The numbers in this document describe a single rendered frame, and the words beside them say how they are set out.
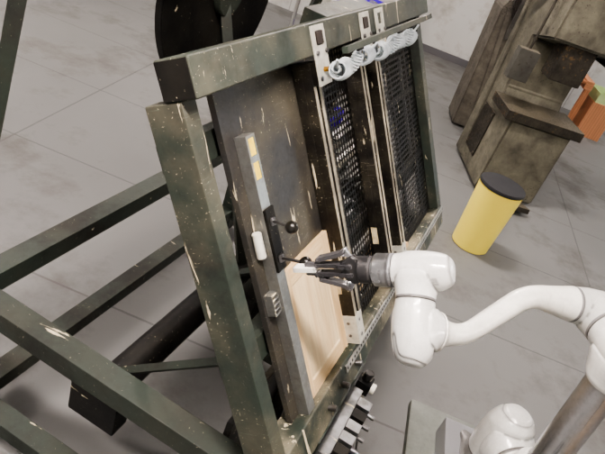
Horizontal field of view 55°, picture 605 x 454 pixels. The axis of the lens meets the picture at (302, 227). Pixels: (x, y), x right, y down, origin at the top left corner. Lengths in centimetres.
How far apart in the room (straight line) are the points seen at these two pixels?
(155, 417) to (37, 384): 116
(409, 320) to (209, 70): 76
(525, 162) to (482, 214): 150
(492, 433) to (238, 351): 94
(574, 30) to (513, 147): 120
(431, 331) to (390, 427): 198
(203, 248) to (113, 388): 74
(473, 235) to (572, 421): 344
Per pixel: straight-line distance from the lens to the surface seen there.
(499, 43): 778
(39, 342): 220
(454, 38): 1120
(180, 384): 315
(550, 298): 170
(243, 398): 173
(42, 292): 352
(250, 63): 158
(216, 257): 150
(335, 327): 222
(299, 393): 198
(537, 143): 635
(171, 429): 201
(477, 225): 509
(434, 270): 146
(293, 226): 160
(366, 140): 244
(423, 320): 145
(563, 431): 188
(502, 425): 211
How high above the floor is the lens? 241
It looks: 32 degrees down
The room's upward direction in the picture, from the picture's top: 21 degrees clockwise
